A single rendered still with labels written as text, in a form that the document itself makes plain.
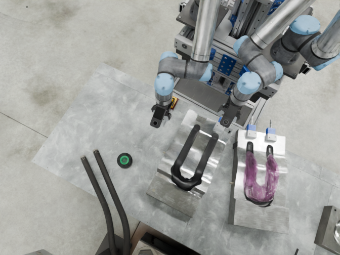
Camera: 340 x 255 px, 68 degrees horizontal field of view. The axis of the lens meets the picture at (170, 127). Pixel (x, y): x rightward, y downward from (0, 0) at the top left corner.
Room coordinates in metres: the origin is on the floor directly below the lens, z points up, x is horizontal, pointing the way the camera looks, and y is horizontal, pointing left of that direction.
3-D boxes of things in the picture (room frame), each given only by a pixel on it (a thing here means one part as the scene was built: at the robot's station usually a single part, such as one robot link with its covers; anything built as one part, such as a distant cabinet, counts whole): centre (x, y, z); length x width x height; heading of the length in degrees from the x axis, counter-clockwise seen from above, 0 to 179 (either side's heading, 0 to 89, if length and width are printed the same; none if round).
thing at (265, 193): (0.25, -0.49, 0.90); 0.26 x 0.18 x 0.08; 177
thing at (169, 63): (0.59, 0.02, 1.25); 0.11 x 0.11 x 0.08; 88
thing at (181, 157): (0.30, -0.14, 0.92); 0.35 x 0.16 x 0.09; 160
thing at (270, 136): (0.51, -0.55, 0.86); 0.13 x 0.05 x 0.05; 177
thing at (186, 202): (0.29, -0.13, 0.87); 0.50 x 0.26 x 0.14; 160
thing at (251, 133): (0.52, -0.45, 0.86); 0.13 x 0.05 x 0.05; 177
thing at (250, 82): (0.50, -0.28, 1.31); 0.09 x 0.08 x 0.11; 128
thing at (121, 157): (0.25, 0.22, 0.82); 0.08 x 0.08 x 0.04
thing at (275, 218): (0.24, -0.49, 0.86); 0.50 x 0.26 x 0.11; 177
